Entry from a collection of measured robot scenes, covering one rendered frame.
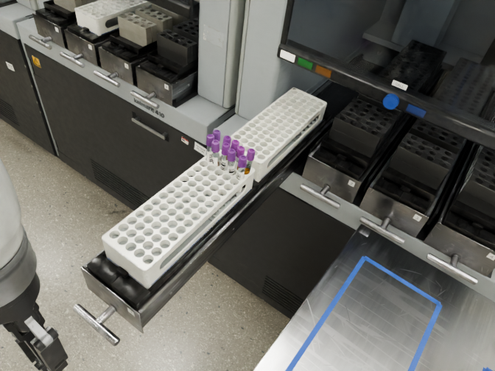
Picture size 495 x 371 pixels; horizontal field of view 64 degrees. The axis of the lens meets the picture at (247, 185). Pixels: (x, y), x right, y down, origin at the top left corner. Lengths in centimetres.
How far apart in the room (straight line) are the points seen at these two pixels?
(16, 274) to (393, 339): 52
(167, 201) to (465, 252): 60
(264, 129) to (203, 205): 26
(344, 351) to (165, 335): 96
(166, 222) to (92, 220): 118
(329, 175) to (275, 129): 17
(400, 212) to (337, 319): 33
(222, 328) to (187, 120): 78
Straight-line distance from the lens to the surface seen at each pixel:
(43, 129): 194
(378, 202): 91
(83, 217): 186
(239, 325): 153
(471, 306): 78
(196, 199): 71
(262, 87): 102
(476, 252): 92
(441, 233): 91
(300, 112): 95
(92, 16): 133
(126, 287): 67
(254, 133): 87
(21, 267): 45
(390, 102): 84
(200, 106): 115
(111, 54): 125
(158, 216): 70
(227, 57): 106
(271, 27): 95
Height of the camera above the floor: 139
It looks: 45 degrees down
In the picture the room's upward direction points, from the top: 9 degrees clockwise
